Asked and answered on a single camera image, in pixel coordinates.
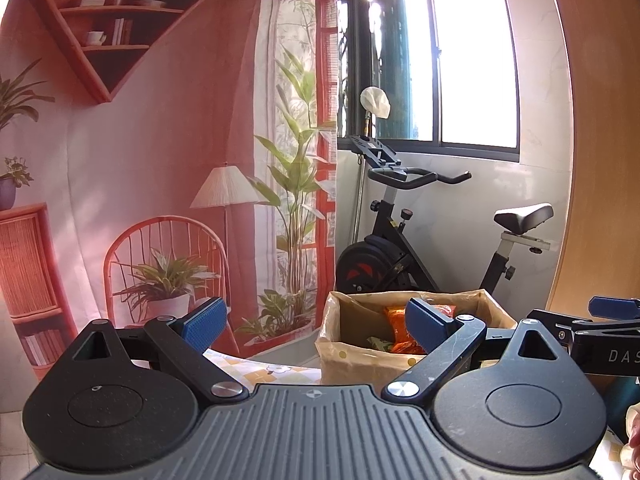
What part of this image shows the printed wall backdrop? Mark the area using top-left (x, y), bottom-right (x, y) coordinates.
top-left (0, 0), bottom-right (342, 387)

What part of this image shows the metal stand pole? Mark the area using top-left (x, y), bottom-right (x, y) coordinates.
top-left (350, 110), bottom-right (374, 247)

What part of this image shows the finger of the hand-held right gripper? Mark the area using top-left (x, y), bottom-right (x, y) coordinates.
top-left (527, 308), bottom-right (597, 344)
top-left (588, 295), bottom-right (640, 321)

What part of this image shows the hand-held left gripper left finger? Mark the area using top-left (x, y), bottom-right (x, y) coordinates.
top-left (75, 296), bottom-right (250, 404)

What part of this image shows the black exercise bike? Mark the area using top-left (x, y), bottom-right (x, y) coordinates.
top-left (335, 135), bottom-right (555, 307)

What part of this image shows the person's right hand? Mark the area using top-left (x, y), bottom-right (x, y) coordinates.
top-left (625, 404), bottom-right (640, 454)

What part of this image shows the cardboard box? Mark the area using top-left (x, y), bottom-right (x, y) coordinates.
top-left (315, 288), bottom-right (519, 387)

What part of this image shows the wooden panel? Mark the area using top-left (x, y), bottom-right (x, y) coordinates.
top-left (542, 0), bottom-right (640, 322)

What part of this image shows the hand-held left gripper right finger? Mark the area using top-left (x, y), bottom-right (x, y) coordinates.
top-left (382, 297), bottom-right (559, 404)

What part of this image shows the white cloth cap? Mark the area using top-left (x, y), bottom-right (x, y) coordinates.
top-left (360, 86), bottom-right (392, 120)

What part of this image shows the dark framed window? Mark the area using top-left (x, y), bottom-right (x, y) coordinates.
top-left (260, 0), bottom-right (522, 164)

